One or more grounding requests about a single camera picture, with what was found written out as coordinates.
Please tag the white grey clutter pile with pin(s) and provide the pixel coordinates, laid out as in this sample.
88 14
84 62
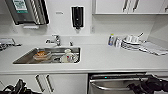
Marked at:
6 44

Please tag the white lower cabinet door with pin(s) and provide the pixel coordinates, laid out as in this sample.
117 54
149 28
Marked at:
71 85
20 80

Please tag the chrome sink faucet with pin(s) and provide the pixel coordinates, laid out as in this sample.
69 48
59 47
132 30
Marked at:
57 40

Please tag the white cabinet door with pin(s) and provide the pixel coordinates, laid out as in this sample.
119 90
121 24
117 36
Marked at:
71 85
148 6
108 6
162 6
20 80

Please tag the steel paper towel dispenser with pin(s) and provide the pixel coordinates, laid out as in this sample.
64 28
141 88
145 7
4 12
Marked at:
31 11

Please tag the orange bowl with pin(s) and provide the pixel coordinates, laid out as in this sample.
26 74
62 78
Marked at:
41 55

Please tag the small chrome sink knob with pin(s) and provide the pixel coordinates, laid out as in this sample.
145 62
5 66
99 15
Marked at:
70 43

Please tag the stainless steel sink basin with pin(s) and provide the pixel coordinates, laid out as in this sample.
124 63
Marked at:
25 58

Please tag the white wall outlet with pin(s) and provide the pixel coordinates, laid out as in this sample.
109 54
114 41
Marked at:
92 29

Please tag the white cup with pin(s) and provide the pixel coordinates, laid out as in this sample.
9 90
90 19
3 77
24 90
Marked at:
131 38

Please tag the stainless steel dishwasher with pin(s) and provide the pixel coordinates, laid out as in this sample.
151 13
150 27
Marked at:
110 86

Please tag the white mug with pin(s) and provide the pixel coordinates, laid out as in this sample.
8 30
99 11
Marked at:
68 56

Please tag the small grey wall label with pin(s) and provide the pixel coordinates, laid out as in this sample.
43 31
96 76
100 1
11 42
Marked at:
59 13

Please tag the white upper cabinet door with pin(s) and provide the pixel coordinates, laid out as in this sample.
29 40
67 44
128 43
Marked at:
108 6
148 6
162 6

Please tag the black wall soap dispenser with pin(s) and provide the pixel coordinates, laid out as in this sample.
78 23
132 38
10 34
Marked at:
77 17

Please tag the small clear bottle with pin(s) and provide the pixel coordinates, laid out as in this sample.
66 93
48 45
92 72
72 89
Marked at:
117 42

